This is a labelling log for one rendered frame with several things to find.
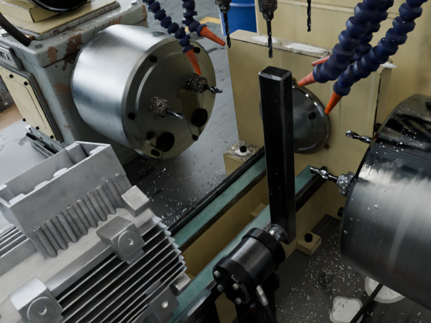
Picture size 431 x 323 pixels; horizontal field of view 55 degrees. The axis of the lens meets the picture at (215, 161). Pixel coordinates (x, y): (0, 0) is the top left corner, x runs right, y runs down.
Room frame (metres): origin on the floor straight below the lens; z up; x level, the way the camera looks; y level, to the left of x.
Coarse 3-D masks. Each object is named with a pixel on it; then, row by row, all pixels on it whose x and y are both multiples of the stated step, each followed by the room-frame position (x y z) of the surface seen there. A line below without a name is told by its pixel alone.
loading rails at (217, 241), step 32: (256, 160) 0.63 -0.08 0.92; (224, 192) 0.56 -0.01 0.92; (256, 192) 0.58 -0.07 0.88; (320, 192) 0.55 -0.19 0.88; (192, 224) 0.49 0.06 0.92; (224, 224) 0.52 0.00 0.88; (256, 224) 0.47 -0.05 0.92; (192, 256) 0.46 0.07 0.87; (224, 256) 0.41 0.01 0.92; (288, 256) 0.48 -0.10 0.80; (192, 288) 0.37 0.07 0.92; (192, 320) 0.31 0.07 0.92; (224, 320) 0.36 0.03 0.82
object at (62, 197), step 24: (72, 144) 0.44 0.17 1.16; (96, 144) 0.40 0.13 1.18; (48, 168) 0.41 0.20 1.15; (72, 168) 0.35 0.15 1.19; (96, 168) 0.36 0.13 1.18; (120, 168) 0.37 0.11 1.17; (0, 192) 0.36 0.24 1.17; (24, 192) 0.38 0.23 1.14; (48, 192) 0.32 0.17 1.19; (72, 192) 0.33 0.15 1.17; (96, 192) 0.34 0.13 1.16; (120, 192) 0.35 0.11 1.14; (24, 216) 0.30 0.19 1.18; (48, 216) 0.31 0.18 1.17; (72, 216) 0.32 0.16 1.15; (96, 216) 0.33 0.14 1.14; (48, 240) 0.29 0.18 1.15; (72, 240) 0.30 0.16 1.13
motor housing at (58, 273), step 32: (160, 224) 0.33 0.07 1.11; (0, 256) 0.29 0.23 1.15; (32, 256) 0.29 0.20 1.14; (64, 256) 0.29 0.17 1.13; (96, 256) 0.28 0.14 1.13; (160, 256) 0.30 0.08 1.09; (0, 288) 0.26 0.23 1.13; (64, 288) 0.25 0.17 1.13; (96, 288) 0.26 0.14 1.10; (128, 288) 0.26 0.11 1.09; (0, 320) 0.23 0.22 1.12; (64, 320) 0.23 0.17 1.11; (96, 320) 0.24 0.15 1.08; (128, 320) 0.25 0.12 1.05
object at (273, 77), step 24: (264, 72) 0.37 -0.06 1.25; (288, 72) 0.36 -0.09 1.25; (264, 96) 0.37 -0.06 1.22; (288, 96) 0.36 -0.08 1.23; (264, 120) 0.37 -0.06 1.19; (288, 120) 0.36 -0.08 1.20; (264, 144) 0.37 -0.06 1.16; (288, 144) 0.36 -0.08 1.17; (288, 168) 0.35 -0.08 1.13; (288, 192) 0.35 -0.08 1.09; (288, 216) 0.35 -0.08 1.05; (288, 240) 0.35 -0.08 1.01
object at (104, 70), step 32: (128, 32) 0.79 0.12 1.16; (160, 32) 0.78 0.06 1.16; (96, 64) 0.74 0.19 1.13; (128, 64) 0.69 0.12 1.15; (160, 64) 0.70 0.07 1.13; (96, 96) 0.70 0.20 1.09; (128, 96) 0.65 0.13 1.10; (160, 96) 0.69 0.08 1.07; (192, 96) 0.74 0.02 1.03; (96, 128) 0.73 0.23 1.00; (128, 128) 0.64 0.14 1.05; (160, 128) 0.68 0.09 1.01; (192, 128) 0.73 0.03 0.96
